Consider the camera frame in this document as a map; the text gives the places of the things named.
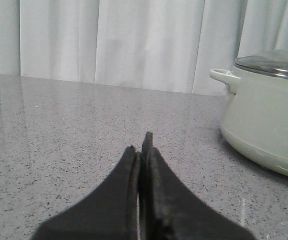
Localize white pleated curtain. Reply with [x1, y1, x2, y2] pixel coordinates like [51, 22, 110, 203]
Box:
[0, 0, 288, 96]

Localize pale green electric cooking pot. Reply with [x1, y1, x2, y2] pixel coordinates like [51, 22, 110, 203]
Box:
[209, 67, 288, 176]

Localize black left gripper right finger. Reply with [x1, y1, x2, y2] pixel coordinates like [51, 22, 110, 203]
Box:
[139, 131, 255, 240]

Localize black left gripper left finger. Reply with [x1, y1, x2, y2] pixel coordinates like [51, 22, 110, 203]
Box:
[32, 146, 140, 240]

